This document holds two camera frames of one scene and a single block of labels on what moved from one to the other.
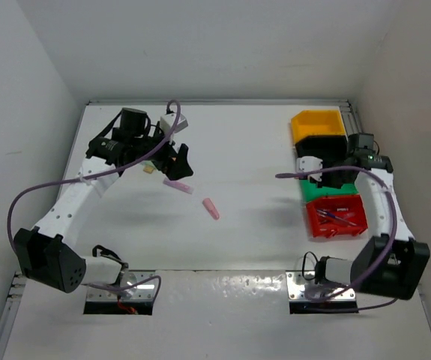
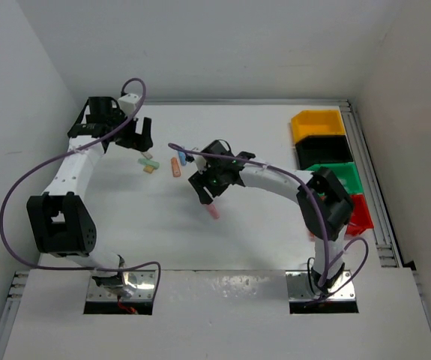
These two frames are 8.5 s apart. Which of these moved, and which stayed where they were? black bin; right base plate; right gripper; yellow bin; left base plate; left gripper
Moved: right gripper; left gripper
Stayed: right base plate; left base plate; yellow bin; black bin
